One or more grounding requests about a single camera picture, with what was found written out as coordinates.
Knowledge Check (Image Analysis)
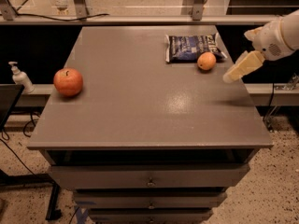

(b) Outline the middle drawer knob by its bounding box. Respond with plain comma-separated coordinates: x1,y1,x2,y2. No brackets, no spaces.
148,203,155,210

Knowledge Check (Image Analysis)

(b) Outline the blue chip bag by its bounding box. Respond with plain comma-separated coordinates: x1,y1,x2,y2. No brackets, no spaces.
165,34,226,63

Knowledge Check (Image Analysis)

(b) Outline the white pump bottle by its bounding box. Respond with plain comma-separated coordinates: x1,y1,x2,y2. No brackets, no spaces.
8,62,35,93

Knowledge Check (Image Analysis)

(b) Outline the black side table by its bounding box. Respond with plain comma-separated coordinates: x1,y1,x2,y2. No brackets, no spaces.
0,84,62,221

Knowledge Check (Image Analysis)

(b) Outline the grey drawer cabinet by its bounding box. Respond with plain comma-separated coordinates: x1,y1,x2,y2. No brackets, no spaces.
29,26,271,224

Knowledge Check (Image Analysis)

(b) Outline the top drawer knob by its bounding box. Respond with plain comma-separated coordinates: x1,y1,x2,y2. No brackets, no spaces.
147,178,156,188

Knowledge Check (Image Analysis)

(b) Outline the red apple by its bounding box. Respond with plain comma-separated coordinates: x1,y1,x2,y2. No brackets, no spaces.
53,68,83,97

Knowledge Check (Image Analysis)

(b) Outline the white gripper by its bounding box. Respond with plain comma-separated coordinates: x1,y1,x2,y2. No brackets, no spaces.
222,17,294,83

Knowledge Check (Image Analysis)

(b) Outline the orange fruit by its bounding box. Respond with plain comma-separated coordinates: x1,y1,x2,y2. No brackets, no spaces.
197,52,216,71

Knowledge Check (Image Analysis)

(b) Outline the black cable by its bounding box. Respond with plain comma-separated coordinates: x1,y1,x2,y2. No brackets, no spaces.
0,0,110,22

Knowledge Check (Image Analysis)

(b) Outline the drawer knob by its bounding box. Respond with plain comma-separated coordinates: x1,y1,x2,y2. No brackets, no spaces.
147,178,156,188
148,203,155,210

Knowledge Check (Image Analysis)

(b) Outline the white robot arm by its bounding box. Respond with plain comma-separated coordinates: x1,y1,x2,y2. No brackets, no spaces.
222,10,299,83

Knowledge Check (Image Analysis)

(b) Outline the grey metal railing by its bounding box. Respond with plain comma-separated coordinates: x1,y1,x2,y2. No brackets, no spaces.
1,0,276,25

